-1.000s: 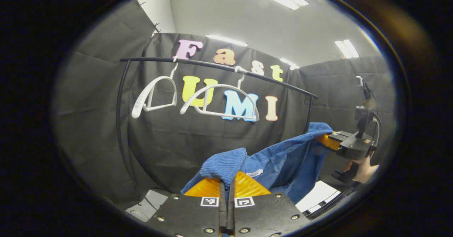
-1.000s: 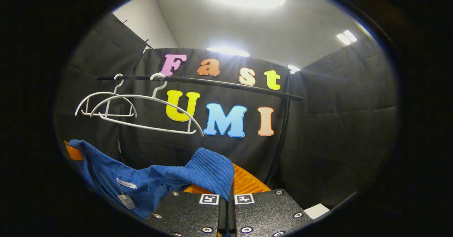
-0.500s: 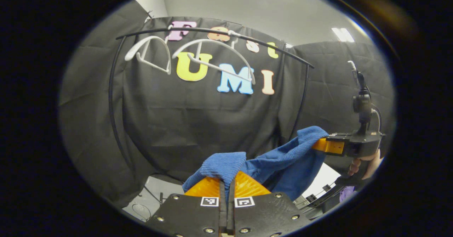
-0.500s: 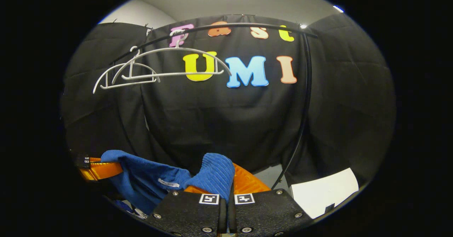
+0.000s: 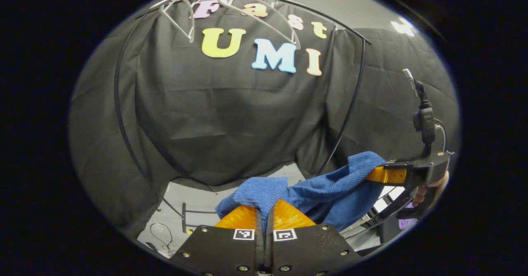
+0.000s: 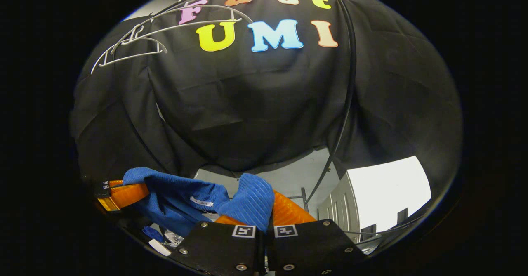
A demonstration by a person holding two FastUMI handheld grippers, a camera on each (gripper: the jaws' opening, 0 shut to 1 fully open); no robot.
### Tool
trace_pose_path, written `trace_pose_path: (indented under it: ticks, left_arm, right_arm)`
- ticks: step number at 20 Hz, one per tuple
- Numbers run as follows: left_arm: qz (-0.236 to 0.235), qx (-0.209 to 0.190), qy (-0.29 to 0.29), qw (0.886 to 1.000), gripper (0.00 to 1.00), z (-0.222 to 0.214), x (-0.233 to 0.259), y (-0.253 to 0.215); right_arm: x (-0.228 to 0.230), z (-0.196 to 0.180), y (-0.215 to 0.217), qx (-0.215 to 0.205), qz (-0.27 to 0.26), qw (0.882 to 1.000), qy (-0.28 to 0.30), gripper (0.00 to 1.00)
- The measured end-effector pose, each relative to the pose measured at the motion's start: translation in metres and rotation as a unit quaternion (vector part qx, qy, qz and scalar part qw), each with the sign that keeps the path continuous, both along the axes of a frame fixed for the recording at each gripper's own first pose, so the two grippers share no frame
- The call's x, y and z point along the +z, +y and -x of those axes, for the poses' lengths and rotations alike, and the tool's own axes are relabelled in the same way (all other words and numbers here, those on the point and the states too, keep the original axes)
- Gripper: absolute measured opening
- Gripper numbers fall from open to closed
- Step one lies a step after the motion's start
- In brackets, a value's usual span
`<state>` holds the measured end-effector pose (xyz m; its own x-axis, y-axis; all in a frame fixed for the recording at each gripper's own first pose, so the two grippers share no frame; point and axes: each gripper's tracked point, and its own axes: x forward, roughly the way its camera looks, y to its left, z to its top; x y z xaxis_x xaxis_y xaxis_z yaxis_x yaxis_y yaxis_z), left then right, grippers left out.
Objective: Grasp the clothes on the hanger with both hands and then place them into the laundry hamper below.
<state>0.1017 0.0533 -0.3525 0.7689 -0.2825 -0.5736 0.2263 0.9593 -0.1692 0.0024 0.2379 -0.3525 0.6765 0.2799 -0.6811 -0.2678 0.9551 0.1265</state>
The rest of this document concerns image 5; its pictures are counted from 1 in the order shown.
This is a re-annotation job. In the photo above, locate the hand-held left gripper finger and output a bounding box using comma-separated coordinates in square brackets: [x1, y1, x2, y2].
[265, 199, 363, 276]
[171, 204, 264, 276]

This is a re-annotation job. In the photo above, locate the black frame laundry hamper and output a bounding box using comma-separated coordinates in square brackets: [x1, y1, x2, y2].
[340, 185, 417, 248]

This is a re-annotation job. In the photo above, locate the blue corduroy jacket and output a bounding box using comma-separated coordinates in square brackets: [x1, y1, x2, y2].
[214, 151, 388, 232]

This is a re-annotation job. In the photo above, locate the white plastic hanger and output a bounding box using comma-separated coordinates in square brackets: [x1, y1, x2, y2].
[149, 0, 196, 44]
[214, 0, 302, 50]

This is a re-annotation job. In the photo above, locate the black clothes rack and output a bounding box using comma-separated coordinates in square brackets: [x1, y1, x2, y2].
[113, 0, 372, 234]

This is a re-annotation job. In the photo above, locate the black backdrop cloth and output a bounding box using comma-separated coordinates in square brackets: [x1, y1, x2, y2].
[68, 0, 460, 239]

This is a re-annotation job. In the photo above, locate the ceiling light panel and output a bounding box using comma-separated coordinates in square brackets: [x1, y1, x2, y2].
[391, 18, 415, 37]

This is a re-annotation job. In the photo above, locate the thin floor cable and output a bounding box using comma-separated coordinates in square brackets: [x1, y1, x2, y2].
[149, 222, 175, 254]

